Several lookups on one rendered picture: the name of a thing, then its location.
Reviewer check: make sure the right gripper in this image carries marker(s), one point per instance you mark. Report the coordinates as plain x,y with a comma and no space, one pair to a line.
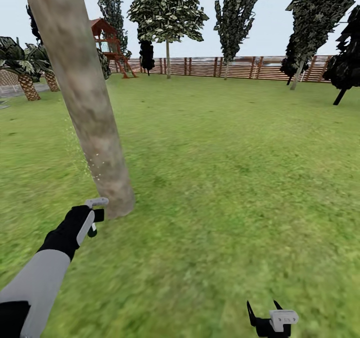
264,328

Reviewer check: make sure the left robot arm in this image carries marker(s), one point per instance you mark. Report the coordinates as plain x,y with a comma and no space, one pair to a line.
26,302

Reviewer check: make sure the pesticide atomizer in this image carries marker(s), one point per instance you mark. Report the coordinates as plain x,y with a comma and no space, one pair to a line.
93,230

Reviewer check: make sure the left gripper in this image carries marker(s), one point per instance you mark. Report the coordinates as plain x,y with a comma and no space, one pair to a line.
99,215

